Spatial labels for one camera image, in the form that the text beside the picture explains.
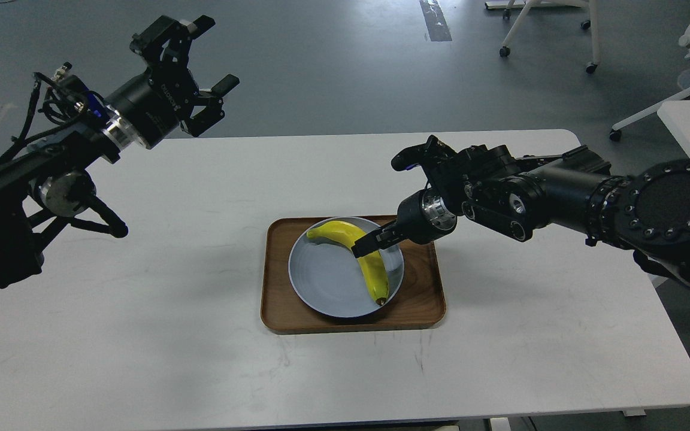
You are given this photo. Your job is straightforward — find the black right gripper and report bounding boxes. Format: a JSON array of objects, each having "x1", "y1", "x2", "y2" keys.
[{"x1": 351, "y1": 189, "x2": 458, "y2": 259}]

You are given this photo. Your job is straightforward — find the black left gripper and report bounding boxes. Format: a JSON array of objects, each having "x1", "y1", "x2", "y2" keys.
[{"x1": 106, "y1": 16, "x2": 240, "y2": 149}]

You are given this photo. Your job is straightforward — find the yellow banana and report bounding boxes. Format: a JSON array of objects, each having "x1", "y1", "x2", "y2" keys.
[{"x1": 305, "y1": 219, "x2": 391, "y2": 306}]

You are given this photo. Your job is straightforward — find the light blue plate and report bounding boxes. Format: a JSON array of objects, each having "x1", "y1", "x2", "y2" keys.
[{"x1": 288, "y1": 217, "x2": 405, "y2": 317}]

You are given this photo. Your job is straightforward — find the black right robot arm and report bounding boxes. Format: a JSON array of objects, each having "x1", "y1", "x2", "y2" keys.
[{"x1": 351, "y1": 135, "x2": 690, "y2": 287}]

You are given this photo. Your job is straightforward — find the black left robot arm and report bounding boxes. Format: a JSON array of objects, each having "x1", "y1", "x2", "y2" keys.
[{"x1": 0, "y1": 16, "x2": 240, "y2": 289}]

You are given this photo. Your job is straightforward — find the brown wooden tray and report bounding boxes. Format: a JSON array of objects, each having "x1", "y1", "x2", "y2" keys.
[{"x1": 260, "y1": 217, "x2": 446, "y2": 335}]

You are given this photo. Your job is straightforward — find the white rolling stand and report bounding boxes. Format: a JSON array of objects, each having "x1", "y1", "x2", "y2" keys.
[{"x1": 484, "y1": 1, "x2": 601, "y2": 76}]

